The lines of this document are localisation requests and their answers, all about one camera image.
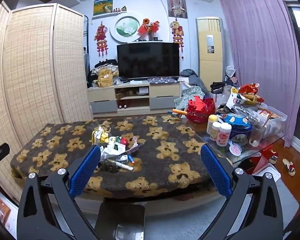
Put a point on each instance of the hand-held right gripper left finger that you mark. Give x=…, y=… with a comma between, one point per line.
x=86, y=170

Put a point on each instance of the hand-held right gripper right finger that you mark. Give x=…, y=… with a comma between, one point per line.
x=215, y=170

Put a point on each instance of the black trash bin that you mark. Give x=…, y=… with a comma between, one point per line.
x=120, y=212

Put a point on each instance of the dark green wrapper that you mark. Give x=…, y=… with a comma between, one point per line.
x=108, y=167

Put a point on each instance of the pink hairbrush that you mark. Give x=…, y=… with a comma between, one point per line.
x=236, y=149

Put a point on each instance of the white crumpled paper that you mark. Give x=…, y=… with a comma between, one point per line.
x=115, y=150

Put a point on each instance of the white pink-label bottle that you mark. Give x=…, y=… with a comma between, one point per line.
x=224, y=135

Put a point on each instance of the white marker pen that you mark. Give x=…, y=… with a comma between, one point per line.
x=122, y=165

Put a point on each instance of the yellow crumpled wrapper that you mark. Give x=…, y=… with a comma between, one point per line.
x=100, y=135

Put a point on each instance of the small white bottle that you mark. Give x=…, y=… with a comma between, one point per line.
x=215, y=131

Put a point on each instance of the glass coffee table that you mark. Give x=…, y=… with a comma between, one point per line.
x=255, y=152

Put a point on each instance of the blue orange-tip pen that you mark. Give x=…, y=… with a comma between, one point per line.
x=131, y=159

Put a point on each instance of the blue cookie tin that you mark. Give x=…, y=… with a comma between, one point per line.
x=240, y=130

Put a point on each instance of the yellow plastic bottle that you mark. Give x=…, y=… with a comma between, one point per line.
x=211, y=122

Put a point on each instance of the small red-cap bottle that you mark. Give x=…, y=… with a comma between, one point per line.
x=125, y=141

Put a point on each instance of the clear drinking glass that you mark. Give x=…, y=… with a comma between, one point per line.
x=257, y=135

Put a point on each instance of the red cut-out basket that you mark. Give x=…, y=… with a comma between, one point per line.
x=200, y=112

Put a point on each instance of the beige sandal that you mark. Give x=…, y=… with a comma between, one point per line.
x=273, y=158
x=289, y=167

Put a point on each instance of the orange pen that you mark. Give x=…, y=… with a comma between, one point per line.
x=180, y=111

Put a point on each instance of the bear print fleece blanket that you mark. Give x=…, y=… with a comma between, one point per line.
x=152, y=135

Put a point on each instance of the clear plastic storage box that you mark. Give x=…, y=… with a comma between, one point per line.
x=275, y=125

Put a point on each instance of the white fluffy rug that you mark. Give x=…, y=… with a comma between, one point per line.
x=285, y=197

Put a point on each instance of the green patterned cloth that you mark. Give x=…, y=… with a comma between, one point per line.
x=190, y=95

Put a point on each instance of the red snack bag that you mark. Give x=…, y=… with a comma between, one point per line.
x=251, y=92

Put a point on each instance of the woven folding screen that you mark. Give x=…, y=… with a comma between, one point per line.
x=32, y=67

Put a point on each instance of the yellow backpack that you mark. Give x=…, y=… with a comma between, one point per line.
x=103, y=77

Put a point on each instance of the beige television cabinet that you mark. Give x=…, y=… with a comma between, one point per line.
x=162, y=91

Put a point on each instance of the dark clothes pile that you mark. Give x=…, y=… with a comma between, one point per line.
x=192, y=77

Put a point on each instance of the beige standing air conditioner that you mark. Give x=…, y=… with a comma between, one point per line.
x=210, y=67

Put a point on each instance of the pile of folded clothes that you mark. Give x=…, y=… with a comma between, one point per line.
x=110, y=63

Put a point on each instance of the black television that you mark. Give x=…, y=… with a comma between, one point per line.
x=147, y=60

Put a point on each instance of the purple curtain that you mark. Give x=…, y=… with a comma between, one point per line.
x=255, y=42

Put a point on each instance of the red fish hanging ornament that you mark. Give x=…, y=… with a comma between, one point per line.
x=101, y=36

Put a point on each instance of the horse hanging ornament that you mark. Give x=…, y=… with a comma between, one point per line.
x=177, y=32

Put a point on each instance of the round lotus picture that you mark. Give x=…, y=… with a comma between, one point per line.
x=126, y=27

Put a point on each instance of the red flower decoration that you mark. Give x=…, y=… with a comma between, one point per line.
x=147, y=28

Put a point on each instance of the landscape painting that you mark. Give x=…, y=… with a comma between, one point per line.
x=103, y=6

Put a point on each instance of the wall poster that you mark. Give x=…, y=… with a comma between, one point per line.
x=177, y=6

